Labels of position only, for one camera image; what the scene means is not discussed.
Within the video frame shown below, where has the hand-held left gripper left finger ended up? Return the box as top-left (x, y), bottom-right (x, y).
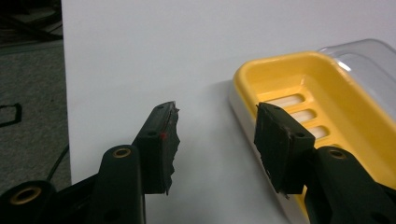
top-left (92, 101), bottom-right (181, 224)

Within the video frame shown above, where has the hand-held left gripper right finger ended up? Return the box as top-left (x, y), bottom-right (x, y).
top-left (253, 102), bottom-right (396, 224)

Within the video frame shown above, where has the white soap dish base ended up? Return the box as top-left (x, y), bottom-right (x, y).
top-left (228, 83), bottom-right (309, 224)

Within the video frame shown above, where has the yellow soap dish tray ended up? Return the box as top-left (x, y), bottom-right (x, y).
top-left (233, 50), bottom-right (396, 203)

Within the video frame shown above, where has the clear soap dish lid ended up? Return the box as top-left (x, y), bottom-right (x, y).
top-left (318, 38), bottom-right (396, 120)

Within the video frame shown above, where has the black cable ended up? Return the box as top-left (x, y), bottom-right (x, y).
top-left (46, 143), bottom-right (70, 182)

